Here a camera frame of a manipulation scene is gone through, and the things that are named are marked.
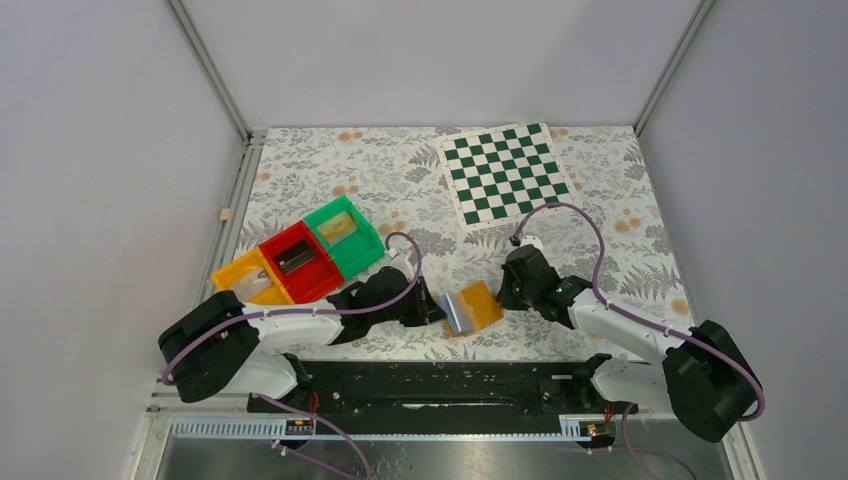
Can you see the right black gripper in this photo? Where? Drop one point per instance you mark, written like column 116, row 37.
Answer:
column 504, row 296

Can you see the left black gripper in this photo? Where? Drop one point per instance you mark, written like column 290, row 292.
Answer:
column 426, row 309

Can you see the orange card holder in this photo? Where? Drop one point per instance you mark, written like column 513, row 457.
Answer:
column 470, row 310

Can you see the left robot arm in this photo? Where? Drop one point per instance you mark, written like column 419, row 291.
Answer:
column 223, row 344

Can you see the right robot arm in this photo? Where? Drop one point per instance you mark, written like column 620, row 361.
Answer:
column 700, row 376

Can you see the gold card in green bin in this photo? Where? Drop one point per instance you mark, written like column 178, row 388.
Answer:
column 337, row 228

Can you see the black card in red bin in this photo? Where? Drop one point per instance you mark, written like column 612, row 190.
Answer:
column 294, row 257

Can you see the silver card in yellow bin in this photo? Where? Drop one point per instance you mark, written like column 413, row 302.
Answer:
column 251, row 285

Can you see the green plastic bin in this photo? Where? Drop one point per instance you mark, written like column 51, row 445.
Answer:
column 359, row 251

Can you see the green white chessboard mat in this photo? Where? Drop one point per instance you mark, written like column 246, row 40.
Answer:
column 497, row 175

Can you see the red plastic bin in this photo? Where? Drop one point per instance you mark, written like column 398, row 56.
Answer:
column 311, row 282

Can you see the yellow plastic bin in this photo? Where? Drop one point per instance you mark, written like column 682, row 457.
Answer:
column 224, row 277

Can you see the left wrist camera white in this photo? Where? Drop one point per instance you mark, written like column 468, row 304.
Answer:
column 401, row 262

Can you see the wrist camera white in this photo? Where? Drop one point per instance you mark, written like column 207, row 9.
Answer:
column 401, row 262
column 527, row 240

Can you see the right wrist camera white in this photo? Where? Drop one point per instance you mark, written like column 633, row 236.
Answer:
column 527, row 240

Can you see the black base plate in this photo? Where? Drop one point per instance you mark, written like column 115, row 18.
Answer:
column 451, row 398

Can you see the aluminium rail front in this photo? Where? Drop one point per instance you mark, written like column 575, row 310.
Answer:
column 264, row 421

